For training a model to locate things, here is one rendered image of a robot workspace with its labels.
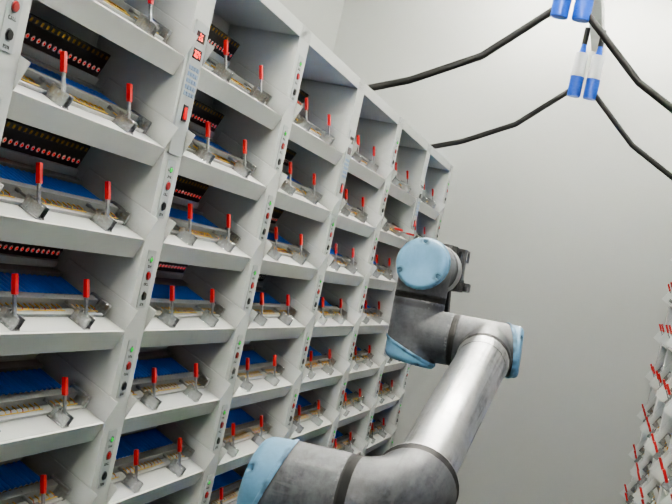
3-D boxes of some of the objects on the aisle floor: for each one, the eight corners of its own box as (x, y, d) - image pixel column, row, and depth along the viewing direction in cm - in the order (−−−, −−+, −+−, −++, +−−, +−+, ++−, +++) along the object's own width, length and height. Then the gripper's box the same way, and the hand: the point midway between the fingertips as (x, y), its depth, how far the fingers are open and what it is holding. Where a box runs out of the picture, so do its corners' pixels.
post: (51, 750, 240) (226, -49, 241) (29, 767, 231) (211, -64, 232) (-31, 721, 245) (141, -62, 246) (-56, 736, 236) (123, -77, 237)
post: (175, 655, 308) (311, 32, 309) (162, 665, 299) (302, 23, 300) (109, 634, 313) (243, 20, 314) (94, 643, 304) (232, 11, 305)
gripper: (467, 247, 209) (483, 258, 229) (419, 239, 212) (439, 250, 232) (458, 293, 209) (475, 300, 229) (410, 284, 211) (431, 291, 232)
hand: (453, 288), depth 229 cm, fingers closed
